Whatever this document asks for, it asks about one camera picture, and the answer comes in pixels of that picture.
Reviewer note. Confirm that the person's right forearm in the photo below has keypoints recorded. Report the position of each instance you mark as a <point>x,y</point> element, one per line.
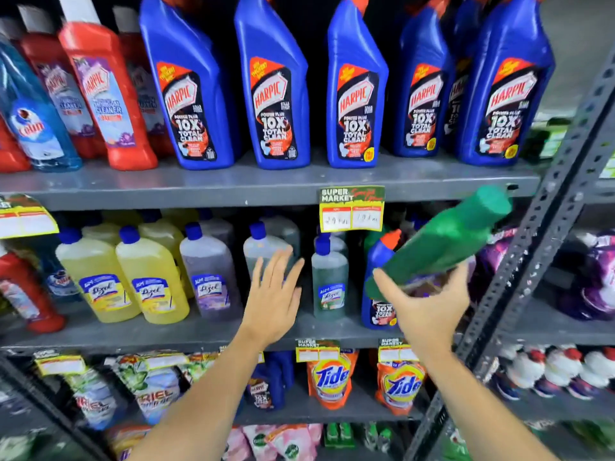
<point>475,408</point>

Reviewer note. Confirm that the green soap packet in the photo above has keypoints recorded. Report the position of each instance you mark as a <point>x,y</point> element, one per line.
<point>377,436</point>
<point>338,434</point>

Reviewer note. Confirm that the grey diagonal rack brace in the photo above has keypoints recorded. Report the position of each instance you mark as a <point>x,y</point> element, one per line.
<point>53,408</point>

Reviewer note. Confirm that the person's right hand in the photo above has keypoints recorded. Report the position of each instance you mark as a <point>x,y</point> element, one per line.
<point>427,316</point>

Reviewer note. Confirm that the group of blue-capped floor cleaner bottles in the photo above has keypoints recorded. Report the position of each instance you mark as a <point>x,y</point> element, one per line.
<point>149,278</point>

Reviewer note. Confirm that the pink refill pouch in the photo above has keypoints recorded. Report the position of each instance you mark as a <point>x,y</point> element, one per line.
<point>288,444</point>
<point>235,446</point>

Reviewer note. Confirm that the person's left forearm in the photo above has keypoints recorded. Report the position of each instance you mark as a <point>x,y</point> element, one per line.
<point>206,408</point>

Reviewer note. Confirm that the grey perforated rack upright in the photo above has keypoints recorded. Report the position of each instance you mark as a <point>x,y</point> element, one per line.
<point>543,235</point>

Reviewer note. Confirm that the orange yellow pouch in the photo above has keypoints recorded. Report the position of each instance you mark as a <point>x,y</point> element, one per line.
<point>125,441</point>

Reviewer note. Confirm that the orange detergent pouch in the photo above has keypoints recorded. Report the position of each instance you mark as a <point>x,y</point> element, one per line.
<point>331,381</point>
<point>399,386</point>

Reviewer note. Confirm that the person's left hand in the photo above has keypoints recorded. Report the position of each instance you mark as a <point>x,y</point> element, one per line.
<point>271,312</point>

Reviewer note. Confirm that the person's left little finger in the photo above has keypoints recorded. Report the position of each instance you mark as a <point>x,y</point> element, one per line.
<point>257,277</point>

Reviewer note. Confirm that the green plastic bottle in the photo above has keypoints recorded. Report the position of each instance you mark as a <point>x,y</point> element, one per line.
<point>442,240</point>

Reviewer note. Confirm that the person's right thumb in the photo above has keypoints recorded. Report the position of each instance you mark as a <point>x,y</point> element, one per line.
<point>389,290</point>

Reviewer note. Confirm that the row of blue cleaner bottles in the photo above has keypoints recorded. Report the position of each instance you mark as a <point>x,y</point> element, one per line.
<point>281,91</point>

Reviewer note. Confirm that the green boxes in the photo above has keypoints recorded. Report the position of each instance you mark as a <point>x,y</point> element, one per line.
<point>547,139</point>

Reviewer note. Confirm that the clear blue glass cleaner bottle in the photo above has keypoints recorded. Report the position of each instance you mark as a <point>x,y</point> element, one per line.
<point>60,280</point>
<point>33,124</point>

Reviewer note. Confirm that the purple refill pouch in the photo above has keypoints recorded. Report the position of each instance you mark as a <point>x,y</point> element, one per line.
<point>593,283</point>
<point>495,256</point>

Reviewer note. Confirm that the grey metal shelf board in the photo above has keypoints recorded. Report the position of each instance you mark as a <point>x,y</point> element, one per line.
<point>552,327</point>
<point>240,184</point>
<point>144,335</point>
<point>552,408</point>
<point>336,413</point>

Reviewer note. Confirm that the red cleaner bottle white cap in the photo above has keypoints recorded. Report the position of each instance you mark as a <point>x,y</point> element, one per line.
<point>146,91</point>
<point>9,153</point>
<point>57,86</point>
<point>26,292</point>
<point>108,100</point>

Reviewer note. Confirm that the person's left middle finger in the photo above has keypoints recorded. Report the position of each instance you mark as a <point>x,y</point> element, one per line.
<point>282,268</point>

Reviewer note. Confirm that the green white detergent pouch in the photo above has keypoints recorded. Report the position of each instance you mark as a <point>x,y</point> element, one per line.
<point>199,368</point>
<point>153,393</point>
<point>93,400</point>

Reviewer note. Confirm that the yellow shelf price tag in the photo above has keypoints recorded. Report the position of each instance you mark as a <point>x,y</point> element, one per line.
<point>352,211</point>
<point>24,218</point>
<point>163,361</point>
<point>317,351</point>
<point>396,351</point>
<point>58,363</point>

